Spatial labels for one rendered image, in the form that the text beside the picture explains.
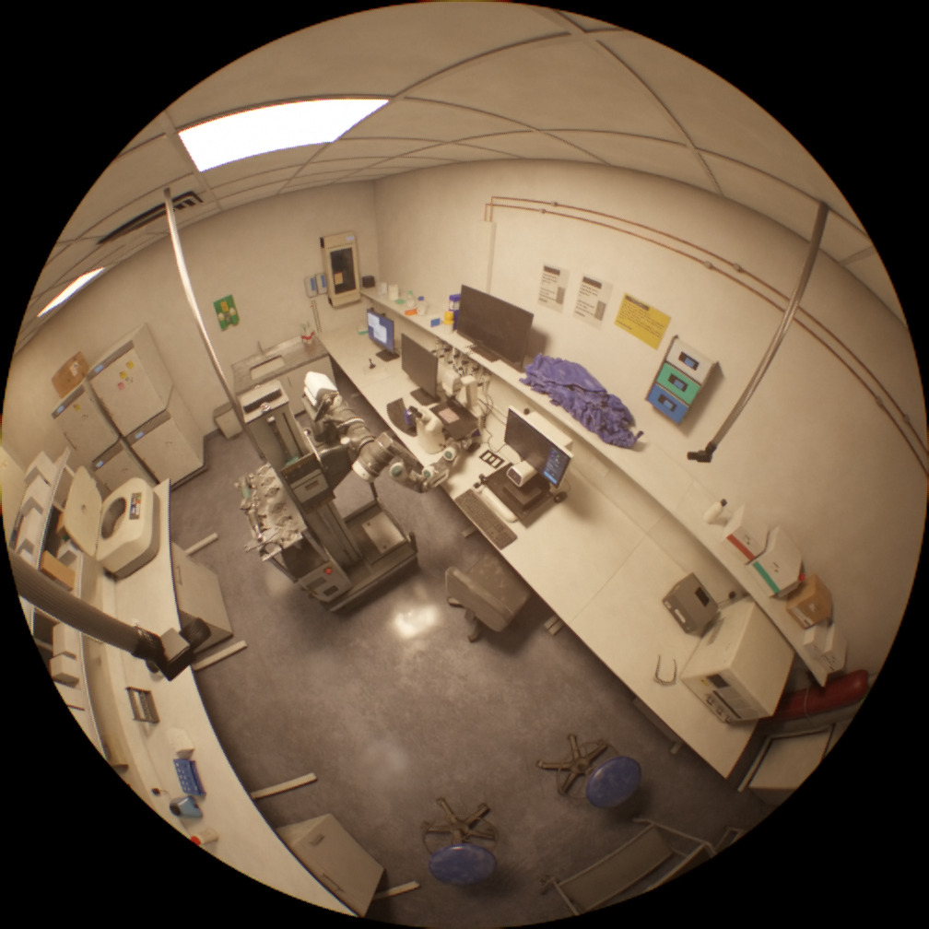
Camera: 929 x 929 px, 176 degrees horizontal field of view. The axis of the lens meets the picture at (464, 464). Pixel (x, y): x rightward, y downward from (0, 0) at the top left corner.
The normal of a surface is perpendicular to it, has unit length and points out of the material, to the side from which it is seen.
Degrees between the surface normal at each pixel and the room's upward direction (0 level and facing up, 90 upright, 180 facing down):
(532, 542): 0
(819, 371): 90
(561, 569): 0
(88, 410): 90
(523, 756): 0
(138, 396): 90
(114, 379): 90
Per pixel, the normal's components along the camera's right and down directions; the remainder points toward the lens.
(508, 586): 0.05, -0.65
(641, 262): -0.79, 0.44
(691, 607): -0.58, -0.21
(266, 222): 0.61, 0.62
